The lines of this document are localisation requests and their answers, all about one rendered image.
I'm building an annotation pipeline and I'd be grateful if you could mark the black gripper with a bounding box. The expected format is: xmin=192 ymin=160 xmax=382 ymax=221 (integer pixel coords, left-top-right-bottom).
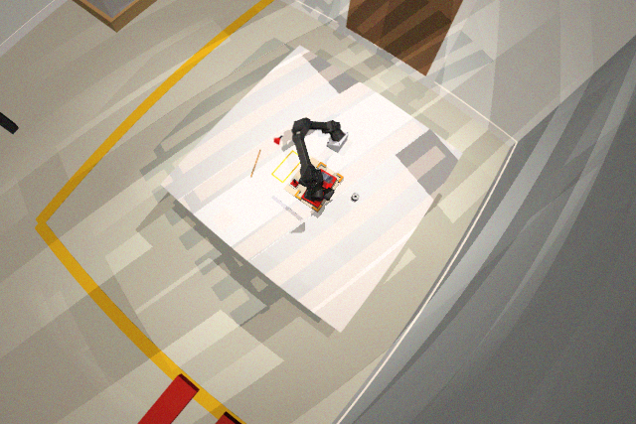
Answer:
xmin=298 ymin=178 xmax=335 ymax=201

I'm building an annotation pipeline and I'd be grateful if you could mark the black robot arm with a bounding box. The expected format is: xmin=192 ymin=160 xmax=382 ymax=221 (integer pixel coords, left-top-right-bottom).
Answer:
xmin=291 ymin=117 xmax=347 ymax=202

